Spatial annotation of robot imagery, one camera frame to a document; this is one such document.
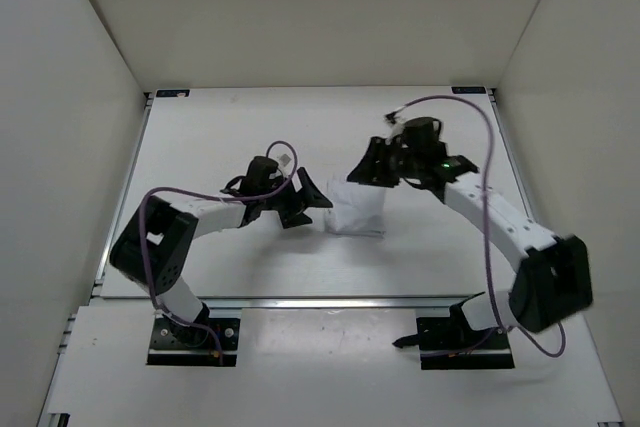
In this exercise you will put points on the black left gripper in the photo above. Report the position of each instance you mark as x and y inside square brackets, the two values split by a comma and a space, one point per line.
[308, 194]

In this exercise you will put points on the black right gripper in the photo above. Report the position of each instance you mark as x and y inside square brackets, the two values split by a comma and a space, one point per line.
[372, 170]

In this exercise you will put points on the white skirt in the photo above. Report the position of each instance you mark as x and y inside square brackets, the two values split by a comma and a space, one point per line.
[357, 210]

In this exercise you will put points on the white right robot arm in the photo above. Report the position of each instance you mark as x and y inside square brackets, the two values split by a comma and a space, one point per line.
[552, 273]

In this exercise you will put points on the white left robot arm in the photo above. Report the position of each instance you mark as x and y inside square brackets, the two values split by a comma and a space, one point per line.
[152, 249]

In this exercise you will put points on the right blue table label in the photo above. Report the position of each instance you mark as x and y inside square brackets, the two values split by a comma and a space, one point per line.
[468, 90]

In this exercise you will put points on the blue table label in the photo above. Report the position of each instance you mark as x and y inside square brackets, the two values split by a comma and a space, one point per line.
[172, 93]
[468, 90]

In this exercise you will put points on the left blue table label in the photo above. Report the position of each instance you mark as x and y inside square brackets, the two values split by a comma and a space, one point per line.
[172, 93]

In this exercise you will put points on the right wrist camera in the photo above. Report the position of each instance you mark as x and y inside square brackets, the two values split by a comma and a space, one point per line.
[396, 129]

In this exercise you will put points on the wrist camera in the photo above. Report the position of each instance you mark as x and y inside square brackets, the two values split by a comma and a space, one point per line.
[284, 161]
[396, 129]

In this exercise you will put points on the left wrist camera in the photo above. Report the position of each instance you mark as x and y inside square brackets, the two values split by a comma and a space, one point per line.
[284, 161]

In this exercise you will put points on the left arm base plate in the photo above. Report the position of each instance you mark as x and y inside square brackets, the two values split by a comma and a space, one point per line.
[173, 345]

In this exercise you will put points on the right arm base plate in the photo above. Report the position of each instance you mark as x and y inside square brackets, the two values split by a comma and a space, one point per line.
[442, 346]

